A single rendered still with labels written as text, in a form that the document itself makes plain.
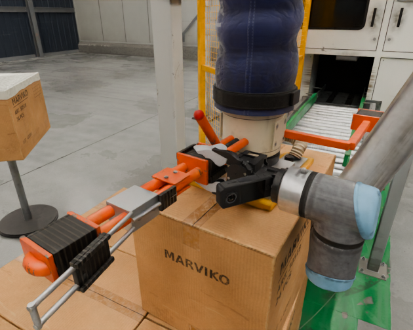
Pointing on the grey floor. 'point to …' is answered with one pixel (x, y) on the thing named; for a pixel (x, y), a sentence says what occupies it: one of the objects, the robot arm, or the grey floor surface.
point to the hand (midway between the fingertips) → (196, 165)
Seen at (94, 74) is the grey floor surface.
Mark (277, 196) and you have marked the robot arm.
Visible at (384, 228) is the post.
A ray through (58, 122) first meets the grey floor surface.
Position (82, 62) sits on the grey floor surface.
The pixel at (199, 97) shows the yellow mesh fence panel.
